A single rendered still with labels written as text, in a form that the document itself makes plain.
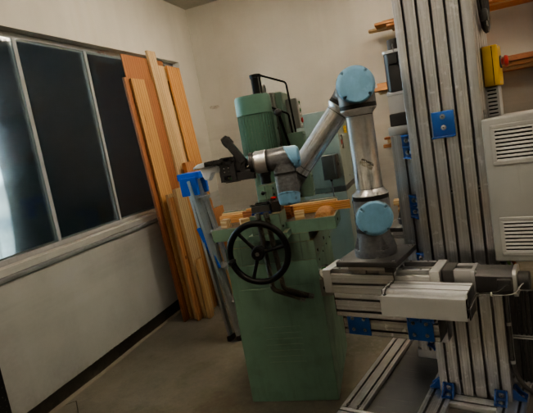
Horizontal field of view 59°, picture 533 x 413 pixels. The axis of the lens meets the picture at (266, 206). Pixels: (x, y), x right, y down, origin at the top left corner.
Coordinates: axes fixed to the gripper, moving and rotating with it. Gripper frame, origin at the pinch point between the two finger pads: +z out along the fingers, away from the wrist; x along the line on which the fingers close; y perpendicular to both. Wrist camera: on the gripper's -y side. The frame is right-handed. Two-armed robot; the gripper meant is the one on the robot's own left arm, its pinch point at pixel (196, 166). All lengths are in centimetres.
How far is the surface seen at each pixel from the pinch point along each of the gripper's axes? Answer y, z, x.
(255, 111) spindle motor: -28, -14, 63
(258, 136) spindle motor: -16, -13, 65
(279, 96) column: -38, -23, 87
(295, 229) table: 30, -24, 61
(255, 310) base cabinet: 67, 3, 69
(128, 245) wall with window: 30, 110, 167
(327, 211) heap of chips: 24, -40, 61
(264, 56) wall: -125, 6, 297
